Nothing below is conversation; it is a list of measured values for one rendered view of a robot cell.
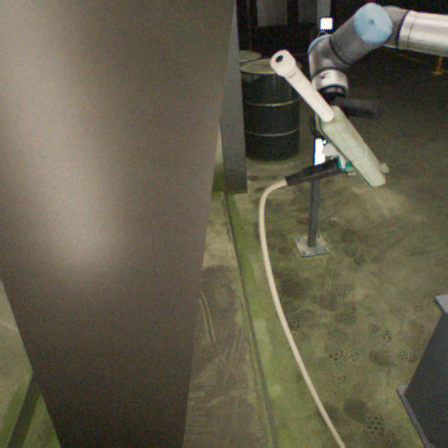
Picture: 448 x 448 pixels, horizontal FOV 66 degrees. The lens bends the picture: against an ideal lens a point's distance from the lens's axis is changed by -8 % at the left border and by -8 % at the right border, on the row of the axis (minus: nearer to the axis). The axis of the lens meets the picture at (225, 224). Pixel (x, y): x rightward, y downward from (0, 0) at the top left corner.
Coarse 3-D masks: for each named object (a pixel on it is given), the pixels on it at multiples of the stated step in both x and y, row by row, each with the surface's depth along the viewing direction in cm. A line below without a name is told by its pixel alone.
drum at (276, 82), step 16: (256, 80) 309; (272, 80) 305; (256, 96) 318; (272, 96) 313; (288, 96) 316; (256, 112) 327; (272, 112) 322; (288, 112) 325; (256, 128) 336; (272, 128) 331; (288, 128) 334; (256, 144) 346; (272, 144) 340; (288, 144) 344; (256, 160) 357; (272, 160) 350; (288, 160) 353
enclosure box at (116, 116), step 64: (0, 0) 37; (64, 0) 38; (128, 0) 39; (192, 0) 40; (0, 64) 41; (64, 64) 42; (128, 64) 43; (192, 64) 44; (0, 128) 45; (64, 128) 46; (128, 128) 48; (192, 128) 49; (0, 192) 50; (64, 192) 52; (128, 192) 53; (192, 192) 55; (0, 256) 56; (64, 256) 58; (128, 256) 60; (192, 256) 62; (64, 320) 67; (128, 320) 69; (192, 320) 71; (64, 384) 78; (128, 384) 81
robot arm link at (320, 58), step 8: (320, 40) 89; (328, 40) 85; (312, 48) 90; (320, 48) 87; (328, 48) 85; (312, 56) 90; (320, 56) 87; (328, 56) 86; (312, 64) 89; (320, 64) 87; (328, 64) 86; (336, 64) 86; (344, 64) 86; (312, 72) 89; (320, 72) 86; (344, 72) 87; (312, 80) 89
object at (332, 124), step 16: (272, 64) 52; (288, 64) 51; (288, 80) 55; (304, 80) 55; (304, 96) 58; (320, 96) 59; (320, 112) 62; (336, 112) 64; (320, 128) 66; (336, 128) 64; (352, 128) 69; (336, 144) 70; (352, 144) 69; (336, 160) 81; (352, 160) 75; (368, 160) 76; (288, 176) 88; (304, 176) 85; (320, 176) 84; (368, 176) 82; (384, 176) 85
